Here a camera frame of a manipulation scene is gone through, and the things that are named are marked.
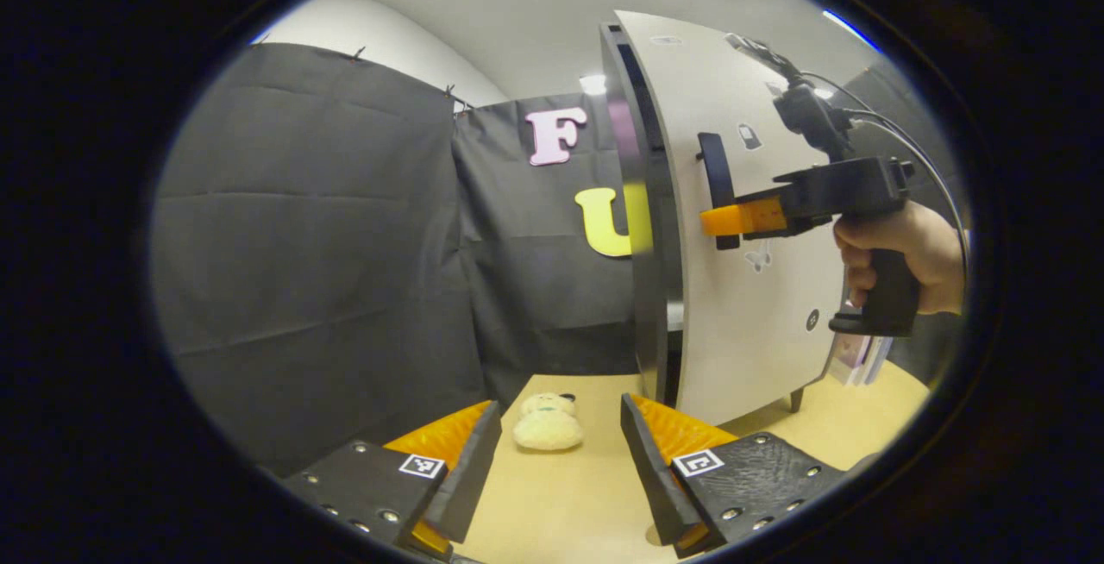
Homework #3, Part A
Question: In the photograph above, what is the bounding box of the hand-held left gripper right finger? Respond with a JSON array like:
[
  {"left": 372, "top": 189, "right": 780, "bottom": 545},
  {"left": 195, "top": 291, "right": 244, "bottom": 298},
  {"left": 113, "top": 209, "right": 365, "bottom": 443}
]
[{"left": 621, "top": 393, "right": 850, "bottom": 558}]

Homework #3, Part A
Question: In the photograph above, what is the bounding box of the black cable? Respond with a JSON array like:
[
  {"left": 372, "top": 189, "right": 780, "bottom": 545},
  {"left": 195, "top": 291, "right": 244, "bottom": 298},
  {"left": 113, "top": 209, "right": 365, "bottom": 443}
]
[{"left": 798, "top": 71, "right": 969, "bottom": 276}]

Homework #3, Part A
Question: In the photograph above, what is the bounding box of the grey cabinet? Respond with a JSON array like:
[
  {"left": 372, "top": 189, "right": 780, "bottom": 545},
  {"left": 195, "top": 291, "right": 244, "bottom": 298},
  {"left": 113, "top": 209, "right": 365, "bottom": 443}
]
[{"left": 599, "top": 22, "right": 805, "bottom": 414}]

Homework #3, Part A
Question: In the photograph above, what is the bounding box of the cream plush toy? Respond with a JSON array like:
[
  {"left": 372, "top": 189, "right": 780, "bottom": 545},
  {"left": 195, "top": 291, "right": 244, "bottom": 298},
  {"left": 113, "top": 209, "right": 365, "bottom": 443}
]
[{"left": 513, "top": 392, "right": 585, "bottom": 451}]

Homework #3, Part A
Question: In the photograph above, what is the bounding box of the beige cabinet door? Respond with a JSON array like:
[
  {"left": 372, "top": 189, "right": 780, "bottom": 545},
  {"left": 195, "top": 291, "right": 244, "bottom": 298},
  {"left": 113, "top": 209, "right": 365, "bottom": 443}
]
[{"left": 614, "top": 10, "right": 850, "bottom": 427}]

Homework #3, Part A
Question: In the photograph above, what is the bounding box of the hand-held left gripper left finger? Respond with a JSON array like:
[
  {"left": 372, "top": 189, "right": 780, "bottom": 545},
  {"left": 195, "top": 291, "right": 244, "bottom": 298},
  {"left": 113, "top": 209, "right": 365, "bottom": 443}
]
[{"left": 285, "top": 400, "right": 503, "bottom": 561}]

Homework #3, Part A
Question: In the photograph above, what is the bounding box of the black cabinet door handle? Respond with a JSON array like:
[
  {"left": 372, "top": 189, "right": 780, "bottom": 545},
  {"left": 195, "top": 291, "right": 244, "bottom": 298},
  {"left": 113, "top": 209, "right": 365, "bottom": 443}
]
[{"left": 697, "top": 133, "right": 741, "bottom": 251}]

